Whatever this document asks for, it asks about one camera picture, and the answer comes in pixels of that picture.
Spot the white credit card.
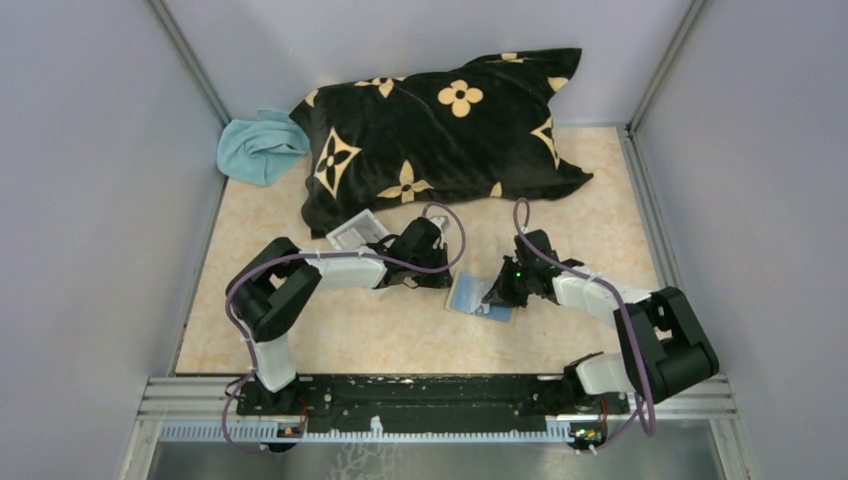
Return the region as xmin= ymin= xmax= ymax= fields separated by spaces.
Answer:
xmin=460 ymin=280 xmax=492 ymax=317

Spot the white plastic card box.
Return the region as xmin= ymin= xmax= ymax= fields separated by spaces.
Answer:
xmin=325 ymin=209 xmax=390 ymax=251

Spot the beige card holder wallet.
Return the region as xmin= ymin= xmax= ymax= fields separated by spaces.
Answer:
xmin=445 ymin=271 xmax=514 ymax=324

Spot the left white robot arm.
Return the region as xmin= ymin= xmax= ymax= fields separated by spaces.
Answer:
xmin=225 ymin=216 xmax=453 ymax=414

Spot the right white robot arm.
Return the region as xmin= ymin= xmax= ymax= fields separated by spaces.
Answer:
xmin=482 ymin=230 xmax=720 ymax=412

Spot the black floral pillow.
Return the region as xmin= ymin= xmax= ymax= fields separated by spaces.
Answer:
xmin=291 ymin=48 xmax=591 ymax=238

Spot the light blue cloth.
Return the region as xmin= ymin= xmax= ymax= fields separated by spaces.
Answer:
xmin=216 ymin=109 xmax=310 ymax=187

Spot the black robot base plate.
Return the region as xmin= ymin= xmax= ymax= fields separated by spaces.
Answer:
xmin=236 ymin=374 xmax=630 ymax=434

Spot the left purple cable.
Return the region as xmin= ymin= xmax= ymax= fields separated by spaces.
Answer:
xmin=221 ymin=201 xmax=468 ymax=457

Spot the purple cable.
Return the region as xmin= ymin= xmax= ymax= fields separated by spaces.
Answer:
xmin=221 ymin=201 xmax=468 ymax=457
xmin=513 ymin=197 xmax=658 ymax=454

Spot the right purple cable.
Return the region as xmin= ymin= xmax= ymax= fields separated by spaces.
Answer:
xmin=513 ymin=197 xmax=658 ymax=454

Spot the aluminium frame rail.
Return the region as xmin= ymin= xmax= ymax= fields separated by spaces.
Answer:
xmin=135 ymin=374 xmax=738 ymax=445

